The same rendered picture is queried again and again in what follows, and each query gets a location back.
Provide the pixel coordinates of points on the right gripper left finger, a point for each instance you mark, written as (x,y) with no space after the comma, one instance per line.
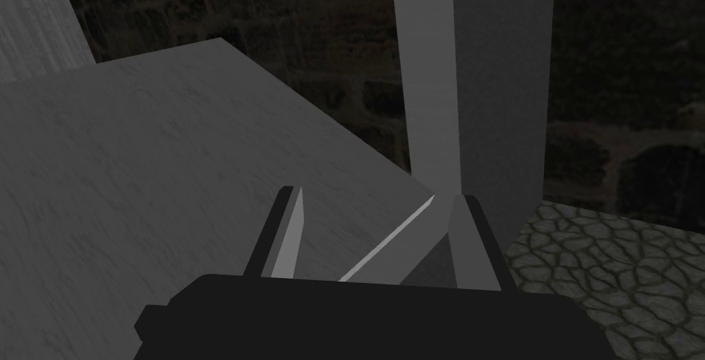
(287,239)

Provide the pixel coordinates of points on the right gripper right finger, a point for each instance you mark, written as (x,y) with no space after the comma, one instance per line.
(473,250)

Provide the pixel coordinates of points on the grey table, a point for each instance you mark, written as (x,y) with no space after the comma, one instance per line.
(137,184)

